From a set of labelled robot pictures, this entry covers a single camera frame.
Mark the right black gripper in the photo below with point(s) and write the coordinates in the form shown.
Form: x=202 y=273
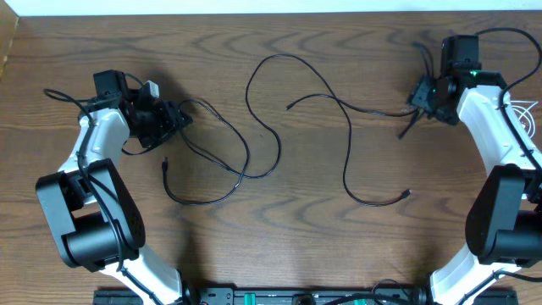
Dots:
x=417 y=95

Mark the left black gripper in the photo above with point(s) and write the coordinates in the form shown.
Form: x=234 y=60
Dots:
x=170 y=120

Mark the cardboard box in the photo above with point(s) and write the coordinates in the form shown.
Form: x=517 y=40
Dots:
x=9 y=22

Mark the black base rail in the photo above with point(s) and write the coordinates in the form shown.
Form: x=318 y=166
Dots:
x=229 y=296

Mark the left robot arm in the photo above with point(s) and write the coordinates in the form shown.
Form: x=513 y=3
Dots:
x=93 y=219

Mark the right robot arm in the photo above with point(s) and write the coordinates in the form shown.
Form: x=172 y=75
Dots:
x=503 y=226

